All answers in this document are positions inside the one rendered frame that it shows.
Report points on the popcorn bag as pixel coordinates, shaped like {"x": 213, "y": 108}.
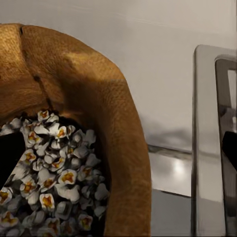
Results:
{"x": 44, "y": 69}

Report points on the burner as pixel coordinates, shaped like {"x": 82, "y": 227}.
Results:
{"x": 215, "y": 112}

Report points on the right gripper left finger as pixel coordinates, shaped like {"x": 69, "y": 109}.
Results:
{"x": 12, "y": 147}

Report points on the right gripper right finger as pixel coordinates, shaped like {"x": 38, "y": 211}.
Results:
{"x": 229, "y": 146}

